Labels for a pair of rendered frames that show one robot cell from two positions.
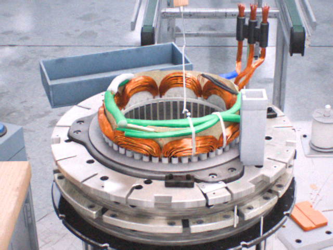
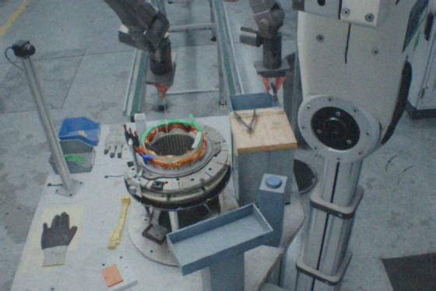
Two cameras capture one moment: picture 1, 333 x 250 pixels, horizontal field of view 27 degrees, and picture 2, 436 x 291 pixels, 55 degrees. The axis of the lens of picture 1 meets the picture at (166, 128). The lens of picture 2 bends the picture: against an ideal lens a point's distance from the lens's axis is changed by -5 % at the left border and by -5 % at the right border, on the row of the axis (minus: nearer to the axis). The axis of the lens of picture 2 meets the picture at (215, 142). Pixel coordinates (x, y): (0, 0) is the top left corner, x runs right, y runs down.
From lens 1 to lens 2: 1.84 m
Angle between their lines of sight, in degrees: 113
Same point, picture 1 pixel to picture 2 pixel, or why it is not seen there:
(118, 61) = (221, 254)
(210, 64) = not seen: outside the picture
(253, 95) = (138, 120)
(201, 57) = not seen: outside the picture
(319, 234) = (108, 262)
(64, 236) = (249, 258)
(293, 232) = (121, 263)
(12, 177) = (239, 139)
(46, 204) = not seen: outside the picture
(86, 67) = (243, 247)
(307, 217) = (111, 272)
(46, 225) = (263, 264)
